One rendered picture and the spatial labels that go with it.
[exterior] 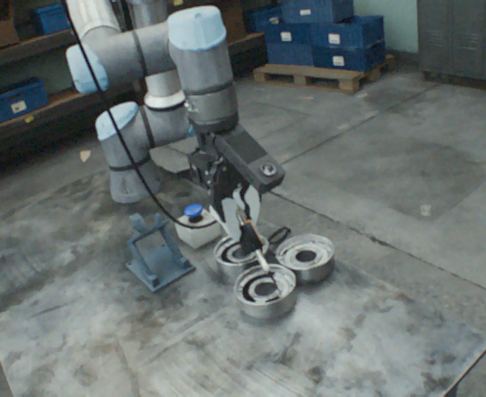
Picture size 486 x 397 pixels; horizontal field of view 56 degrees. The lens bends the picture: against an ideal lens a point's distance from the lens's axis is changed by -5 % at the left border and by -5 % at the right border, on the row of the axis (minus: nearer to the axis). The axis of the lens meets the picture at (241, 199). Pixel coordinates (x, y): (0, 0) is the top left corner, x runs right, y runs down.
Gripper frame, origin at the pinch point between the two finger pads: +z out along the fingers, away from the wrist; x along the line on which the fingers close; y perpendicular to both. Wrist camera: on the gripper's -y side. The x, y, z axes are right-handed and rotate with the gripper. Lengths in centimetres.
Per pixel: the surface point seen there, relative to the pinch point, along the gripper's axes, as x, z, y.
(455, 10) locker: -327, 30, 148
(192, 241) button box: 0.2, 11.1, 21.0
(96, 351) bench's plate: 28.5, 13.0, 9.1
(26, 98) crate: -37, 37, 353
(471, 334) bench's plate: -14.5, 12.9, -33.3
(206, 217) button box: -5.1, 8.6, 22.5
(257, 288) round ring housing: 0.8, 10.9, -1.4
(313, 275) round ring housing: -7.7, 10.6, -6.6
